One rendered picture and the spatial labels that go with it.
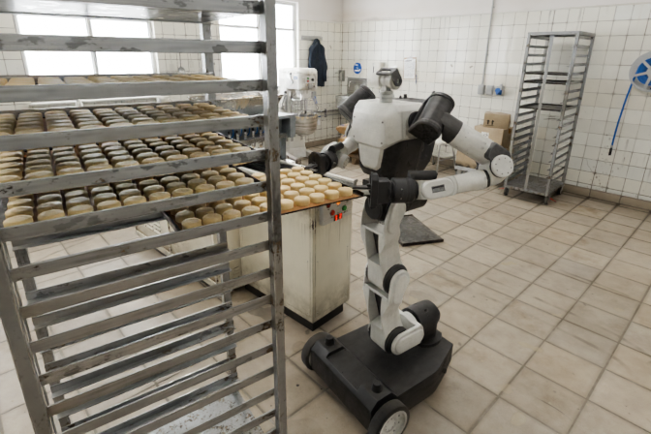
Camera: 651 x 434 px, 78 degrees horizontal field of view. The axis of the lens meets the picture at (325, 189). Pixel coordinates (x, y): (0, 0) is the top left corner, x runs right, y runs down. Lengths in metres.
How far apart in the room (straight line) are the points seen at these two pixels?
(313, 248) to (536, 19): 4.36
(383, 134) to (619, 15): 4.29
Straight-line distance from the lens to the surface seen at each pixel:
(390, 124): 1.49
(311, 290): 2.35
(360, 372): 2.03
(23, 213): 1.10
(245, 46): 1.04
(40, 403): 1.19
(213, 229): 1.09
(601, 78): 5.53
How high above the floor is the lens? 1.58
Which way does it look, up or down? 19 degrees down
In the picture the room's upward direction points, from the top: 1 degrees clockwise
